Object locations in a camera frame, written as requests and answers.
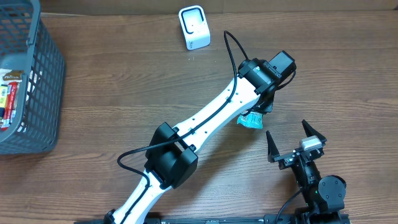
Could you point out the grey plastic mesh basket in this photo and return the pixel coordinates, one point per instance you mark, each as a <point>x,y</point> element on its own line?
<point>27,48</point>

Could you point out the teal tissue packet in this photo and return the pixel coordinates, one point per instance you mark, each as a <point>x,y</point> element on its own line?
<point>252,120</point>

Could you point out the white barcode scanner stand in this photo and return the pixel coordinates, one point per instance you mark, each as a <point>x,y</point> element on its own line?
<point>194,26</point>

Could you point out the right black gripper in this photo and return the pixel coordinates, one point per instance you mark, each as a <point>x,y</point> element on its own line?
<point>286,159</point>

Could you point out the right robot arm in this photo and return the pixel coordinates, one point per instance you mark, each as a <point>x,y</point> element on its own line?
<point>323,196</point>

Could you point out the yellow highlighter marker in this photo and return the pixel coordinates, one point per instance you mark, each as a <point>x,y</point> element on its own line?
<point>3,96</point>

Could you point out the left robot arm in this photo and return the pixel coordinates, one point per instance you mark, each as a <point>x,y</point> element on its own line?
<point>172,155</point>

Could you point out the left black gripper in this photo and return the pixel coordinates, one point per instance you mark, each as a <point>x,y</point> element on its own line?
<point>267,104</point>

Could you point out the brown cookie bag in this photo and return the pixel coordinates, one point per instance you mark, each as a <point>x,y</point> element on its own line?
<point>7,76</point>

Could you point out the red snack bar wrapper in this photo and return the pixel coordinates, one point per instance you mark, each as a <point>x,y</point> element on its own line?
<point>10,104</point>

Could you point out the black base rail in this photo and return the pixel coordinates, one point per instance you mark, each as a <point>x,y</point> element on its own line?
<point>211,221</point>

